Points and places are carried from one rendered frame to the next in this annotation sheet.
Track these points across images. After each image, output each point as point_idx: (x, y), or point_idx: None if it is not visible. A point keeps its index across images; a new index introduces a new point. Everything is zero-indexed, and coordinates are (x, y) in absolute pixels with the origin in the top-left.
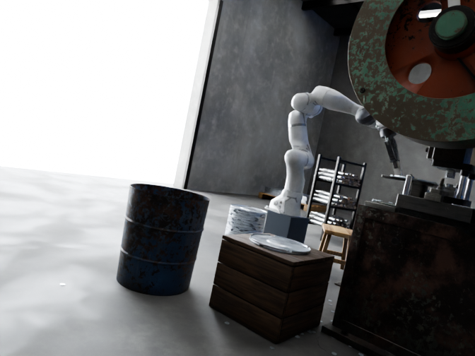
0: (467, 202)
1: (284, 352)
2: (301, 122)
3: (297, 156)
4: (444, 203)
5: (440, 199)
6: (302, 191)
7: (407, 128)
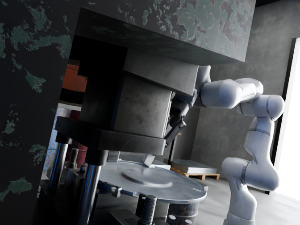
0: (51, 208)
1: None
2: (251, 127)
3: (222, 163)
4: (43, 179)
5: (47, 172)
6: (242, 216)
7: (77, 97)
